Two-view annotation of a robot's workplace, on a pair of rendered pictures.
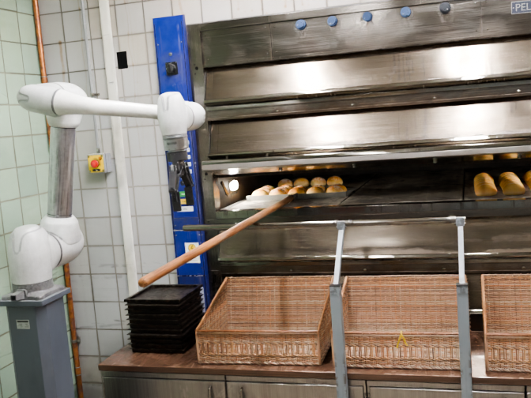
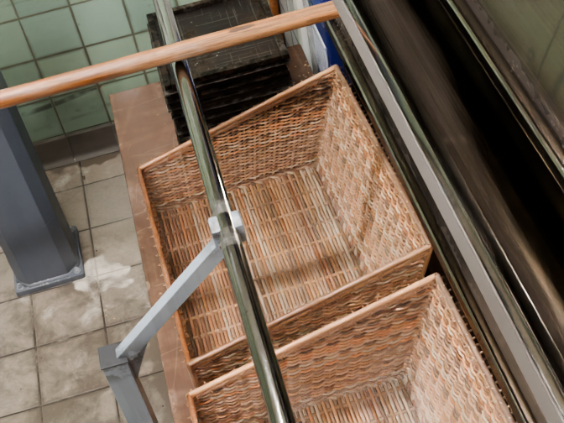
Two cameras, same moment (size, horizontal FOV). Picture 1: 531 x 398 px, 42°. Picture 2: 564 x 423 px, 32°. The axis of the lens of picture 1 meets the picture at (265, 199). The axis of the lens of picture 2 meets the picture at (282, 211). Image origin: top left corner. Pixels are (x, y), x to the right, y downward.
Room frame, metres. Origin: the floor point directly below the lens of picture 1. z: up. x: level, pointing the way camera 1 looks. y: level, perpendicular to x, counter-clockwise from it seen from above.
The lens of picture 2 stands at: (2.55, -1.22, 2.16)
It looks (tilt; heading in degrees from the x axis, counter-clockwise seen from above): 46 degrees down; 67
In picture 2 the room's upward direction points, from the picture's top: 11 degrees counter-clockwise
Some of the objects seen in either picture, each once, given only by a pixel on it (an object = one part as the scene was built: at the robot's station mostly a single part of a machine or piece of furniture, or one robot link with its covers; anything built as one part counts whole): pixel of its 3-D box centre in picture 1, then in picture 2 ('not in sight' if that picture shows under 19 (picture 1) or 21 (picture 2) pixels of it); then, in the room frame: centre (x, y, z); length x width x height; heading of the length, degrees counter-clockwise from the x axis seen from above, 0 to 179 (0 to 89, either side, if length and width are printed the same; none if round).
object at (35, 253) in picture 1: (30, 253); not in sight; (2.68, 0.95, 1.17); 0.18 x 0.16 x 0.22; 162
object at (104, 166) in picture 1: (99, 163); not in sight; (3.53, 0.84, 1.46); 0.10 x 0.07 x 0.10; 73
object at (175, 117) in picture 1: (173, 113); not in sight; (2.51, 0.31, 1.67); 0.13 x 0.11 x 0.16; 162
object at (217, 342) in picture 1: (269, 317); (274, 227); (3.04, 0.03, 0.72); 0.56 x 0.49 x 0.28; 75
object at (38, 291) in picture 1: (30, 288); not in sight; (2.65, 0.96, 1.03); 0.22 x 0.18 x 0.06; 164
